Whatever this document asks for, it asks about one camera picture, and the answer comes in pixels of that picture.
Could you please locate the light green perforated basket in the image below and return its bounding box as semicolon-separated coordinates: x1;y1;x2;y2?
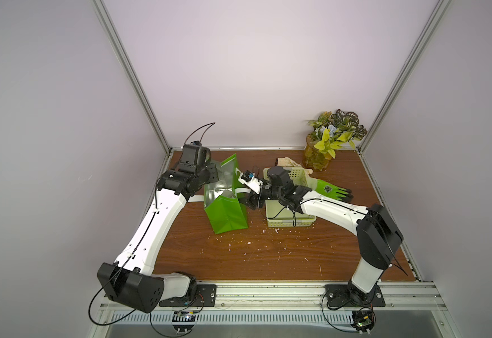
265;167;316;228

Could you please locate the green insulated delivery bag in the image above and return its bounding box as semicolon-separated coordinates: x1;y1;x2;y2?
203;154;249;235

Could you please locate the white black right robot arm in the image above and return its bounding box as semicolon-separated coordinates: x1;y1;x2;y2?
236;166;403;302

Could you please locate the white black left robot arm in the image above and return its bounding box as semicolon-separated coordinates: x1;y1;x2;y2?
97;141;219;313

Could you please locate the beige knit cotton glove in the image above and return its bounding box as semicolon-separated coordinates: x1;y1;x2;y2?
275;157;314;175

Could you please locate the amber plastic vase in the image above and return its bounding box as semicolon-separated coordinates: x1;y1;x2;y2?
303;136;332;171

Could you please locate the green black work glove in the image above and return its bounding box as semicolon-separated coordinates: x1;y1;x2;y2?
306;177;354;203

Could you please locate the artificial flower plant bouquet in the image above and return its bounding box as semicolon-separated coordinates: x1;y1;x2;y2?
306;109;368;159

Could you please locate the small circuit board left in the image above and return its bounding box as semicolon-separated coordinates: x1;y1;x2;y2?
171;311;197;337

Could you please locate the small circuit board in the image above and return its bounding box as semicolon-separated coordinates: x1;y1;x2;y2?
352;307;376;335
171;311;197;337

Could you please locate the small circuit board right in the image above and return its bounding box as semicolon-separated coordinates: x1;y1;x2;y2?
352;307;376;335

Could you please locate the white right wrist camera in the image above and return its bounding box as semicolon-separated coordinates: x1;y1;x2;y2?
236;168;263;195

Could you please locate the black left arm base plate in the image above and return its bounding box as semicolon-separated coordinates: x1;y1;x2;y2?
158;283;217;308

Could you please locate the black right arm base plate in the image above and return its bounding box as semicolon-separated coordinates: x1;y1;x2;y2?
325;283;386;310

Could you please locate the aluminium front frame rail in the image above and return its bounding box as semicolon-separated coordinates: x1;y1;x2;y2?
197;281;447;311

